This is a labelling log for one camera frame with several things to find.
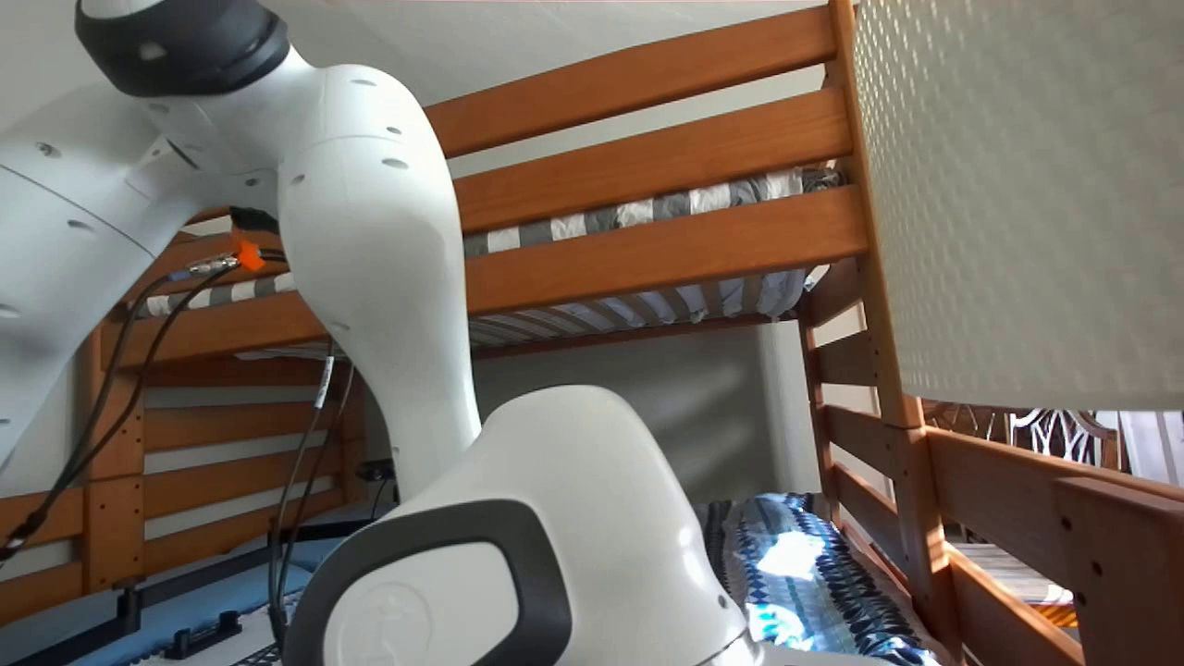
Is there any striped bunk mattress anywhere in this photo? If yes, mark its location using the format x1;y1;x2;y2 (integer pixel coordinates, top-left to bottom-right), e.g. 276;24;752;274
132;159;856;356

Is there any blue patterned blanket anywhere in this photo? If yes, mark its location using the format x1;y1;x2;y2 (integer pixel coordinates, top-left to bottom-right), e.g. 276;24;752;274
0;493;955;666

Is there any white shade table lamp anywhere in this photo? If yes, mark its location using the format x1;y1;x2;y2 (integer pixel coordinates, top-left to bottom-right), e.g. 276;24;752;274
847;0;1184;417

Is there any wooden bunk bed frame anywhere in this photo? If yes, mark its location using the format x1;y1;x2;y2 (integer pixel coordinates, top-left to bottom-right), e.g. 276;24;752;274
0;0;1184;666

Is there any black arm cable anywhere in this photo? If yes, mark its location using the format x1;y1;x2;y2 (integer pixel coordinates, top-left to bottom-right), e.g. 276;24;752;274
0;237;270;558
264;356;362;650

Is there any black camera stand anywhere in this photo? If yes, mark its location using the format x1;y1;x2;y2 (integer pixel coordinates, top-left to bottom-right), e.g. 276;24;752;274
0;584;253;666

